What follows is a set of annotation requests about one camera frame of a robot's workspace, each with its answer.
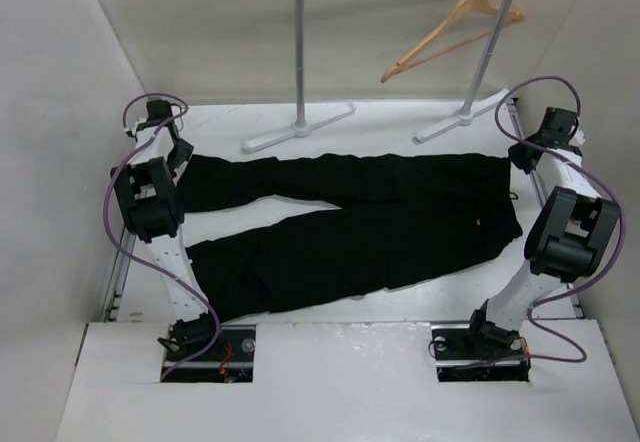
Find black trousers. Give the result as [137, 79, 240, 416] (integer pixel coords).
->
[177, 153, 523, 322]

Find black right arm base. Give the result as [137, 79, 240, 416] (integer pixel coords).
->
[428, 323, 531, 383]

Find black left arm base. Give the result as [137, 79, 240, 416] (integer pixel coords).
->
[157, 325, 257, 384]

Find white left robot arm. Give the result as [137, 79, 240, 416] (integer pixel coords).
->
[105, 94, 225, 361]

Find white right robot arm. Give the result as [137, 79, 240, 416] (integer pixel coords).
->
[463, 107, 621, 358]

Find wooden clothes hanger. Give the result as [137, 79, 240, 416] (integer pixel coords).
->
[380, 0, 526, 85]

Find white metal clothes rack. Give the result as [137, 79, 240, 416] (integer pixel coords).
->
[241, 0, 524, 154]

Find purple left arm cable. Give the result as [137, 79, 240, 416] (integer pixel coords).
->
[102, 93, 223, 382]

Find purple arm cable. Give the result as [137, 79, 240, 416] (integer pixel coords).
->
[493, 75, 628, 369]
[102, 93, 223, 382]

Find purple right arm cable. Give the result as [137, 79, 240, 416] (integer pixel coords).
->
[493, 75, 628, 369]

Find right aluminium table rail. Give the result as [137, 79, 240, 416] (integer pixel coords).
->
[506, 98, 584, 320]

